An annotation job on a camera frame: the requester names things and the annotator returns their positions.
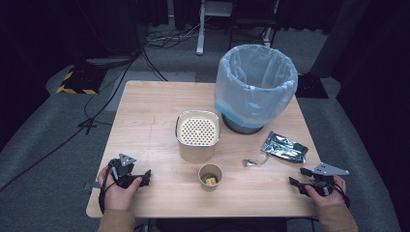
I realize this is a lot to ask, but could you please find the silver foil packet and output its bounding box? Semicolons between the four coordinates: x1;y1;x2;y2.
260;130;309;164

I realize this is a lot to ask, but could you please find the bundle of floor cables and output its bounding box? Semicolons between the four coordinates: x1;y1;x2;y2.
141;17;214;51

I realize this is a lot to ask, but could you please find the grey slanted post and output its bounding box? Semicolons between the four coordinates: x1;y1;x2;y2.
308;0;370;79

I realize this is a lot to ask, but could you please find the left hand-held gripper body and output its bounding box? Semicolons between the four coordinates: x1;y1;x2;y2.
107;153;145;189

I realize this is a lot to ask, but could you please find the white desk leg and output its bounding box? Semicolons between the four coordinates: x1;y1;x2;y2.
195;0;234;57

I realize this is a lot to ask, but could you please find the right hand-held gripper cable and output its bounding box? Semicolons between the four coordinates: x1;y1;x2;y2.
332;182;352;209

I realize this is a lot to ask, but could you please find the dark trash bin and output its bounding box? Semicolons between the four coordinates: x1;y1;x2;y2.
220;112;265;136

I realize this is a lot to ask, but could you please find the person's right hand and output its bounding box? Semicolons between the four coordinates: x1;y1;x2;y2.
304;175;348;208

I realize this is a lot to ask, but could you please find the dark chair frame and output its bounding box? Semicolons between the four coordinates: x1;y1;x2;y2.
227;0;280;50

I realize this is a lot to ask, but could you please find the hand-held gripper cable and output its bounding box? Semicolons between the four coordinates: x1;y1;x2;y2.
98;159;118;215
332;182;352;209

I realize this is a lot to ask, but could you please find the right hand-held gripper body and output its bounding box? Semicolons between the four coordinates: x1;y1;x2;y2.
308;161;350;197

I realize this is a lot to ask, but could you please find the black yellow striped stand base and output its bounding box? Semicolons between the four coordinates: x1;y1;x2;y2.
55;65;108;97

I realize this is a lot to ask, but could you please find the trash bin with plastic liner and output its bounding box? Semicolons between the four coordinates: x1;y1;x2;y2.
214;43;299;130

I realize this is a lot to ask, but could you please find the beige container with perforated insert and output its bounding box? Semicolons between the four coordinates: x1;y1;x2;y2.
175;109;222;164

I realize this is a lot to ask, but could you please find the black floor cable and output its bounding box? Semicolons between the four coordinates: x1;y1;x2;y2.
0;51;143;193

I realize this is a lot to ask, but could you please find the person's left hand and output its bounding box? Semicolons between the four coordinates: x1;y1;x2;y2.
97;165;143;213

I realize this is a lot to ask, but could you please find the left hand-held gripper cable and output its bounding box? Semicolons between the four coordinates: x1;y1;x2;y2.
98;159;118;215

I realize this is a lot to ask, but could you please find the brown paper cup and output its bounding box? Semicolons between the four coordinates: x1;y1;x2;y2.
197;162;223;193

